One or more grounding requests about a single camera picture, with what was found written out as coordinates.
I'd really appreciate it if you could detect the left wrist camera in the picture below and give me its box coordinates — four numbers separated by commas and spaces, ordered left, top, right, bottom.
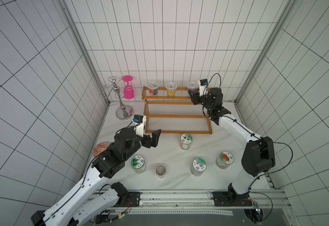
133, 115, 147, 137

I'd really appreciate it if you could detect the jar with flower lid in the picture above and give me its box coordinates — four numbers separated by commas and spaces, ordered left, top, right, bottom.
179, 133, 193, 150

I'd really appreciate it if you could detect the clear cup with yellow label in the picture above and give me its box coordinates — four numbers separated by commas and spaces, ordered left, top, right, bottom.
165, 82, 177, 97

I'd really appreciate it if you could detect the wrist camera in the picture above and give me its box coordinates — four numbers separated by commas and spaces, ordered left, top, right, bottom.
133, 115, 147, 137
198, 79, 209, 97

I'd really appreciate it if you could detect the clear cup with purple label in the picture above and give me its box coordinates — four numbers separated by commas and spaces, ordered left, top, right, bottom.
187, 82, 199, 95

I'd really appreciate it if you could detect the small clear seed cup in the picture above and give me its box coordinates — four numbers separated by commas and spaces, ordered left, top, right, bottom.
155, 164, 166, 178

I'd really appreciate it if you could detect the silver glass holder stand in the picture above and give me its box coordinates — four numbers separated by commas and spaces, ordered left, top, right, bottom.
100, 76, 134, 121

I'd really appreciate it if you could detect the jar with pink floral lid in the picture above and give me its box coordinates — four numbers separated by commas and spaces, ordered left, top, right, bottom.
190, 158, 207, 177

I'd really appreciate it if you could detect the jar with green tree lid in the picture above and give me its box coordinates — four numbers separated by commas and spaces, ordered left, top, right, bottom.
131, 155, 147, 174

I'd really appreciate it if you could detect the clear cup with dark seeds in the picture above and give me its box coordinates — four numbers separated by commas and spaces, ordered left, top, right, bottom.
148, 82, 159, 96

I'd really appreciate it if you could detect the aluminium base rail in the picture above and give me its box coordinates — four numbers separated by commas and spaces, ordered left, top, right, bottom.
62, 188, 292, 217

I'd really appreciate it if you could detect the pink plastic wine glass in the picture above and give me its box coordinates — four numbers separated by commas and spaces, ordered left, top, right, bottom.
123, 75, 135, 100

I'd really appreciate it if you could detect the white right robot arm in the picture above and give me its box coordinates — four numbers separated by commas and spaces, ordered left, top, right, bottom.
189, 88, 275, 200

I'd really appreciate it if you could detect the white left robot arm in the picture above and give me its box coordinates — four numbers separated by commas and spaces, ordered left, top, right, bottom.
31, 124, 162, 226

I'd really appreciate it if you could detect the orange wooden tiered shelf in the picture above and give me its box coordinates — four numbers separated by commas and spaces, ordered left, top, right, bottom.
141, 87, 213, 135

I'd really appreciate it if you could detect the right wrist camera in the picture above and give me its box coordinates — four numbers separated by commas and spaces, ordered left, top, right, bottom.
198, 79, 209, 97

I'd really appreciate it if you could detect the jar with red strawberry lid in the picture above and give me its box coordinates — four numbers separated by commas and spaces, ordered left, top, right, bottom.
216, 151, 234, 170

